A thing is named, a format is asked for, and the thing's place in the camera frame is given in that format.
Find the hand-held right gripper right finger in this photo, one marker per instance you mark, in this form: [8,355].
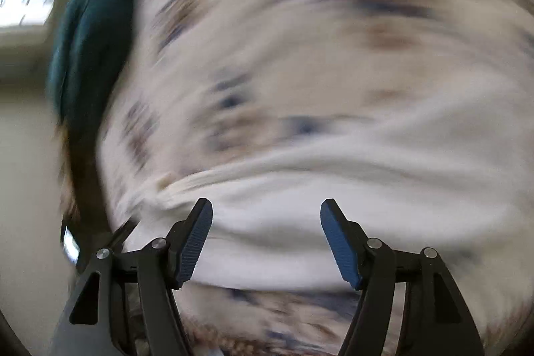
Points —
[340,243]

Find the teal folded blanket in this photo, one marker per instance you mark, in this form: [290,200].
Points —
[91,39]

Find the white pants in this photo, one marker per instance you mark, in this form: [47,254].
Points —
[271,222]

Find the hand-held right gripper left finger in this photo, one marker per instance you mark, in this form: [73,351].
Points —
[194,243]

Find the floral bed sheet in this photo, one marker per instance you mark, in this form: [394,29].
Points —
[292,26]

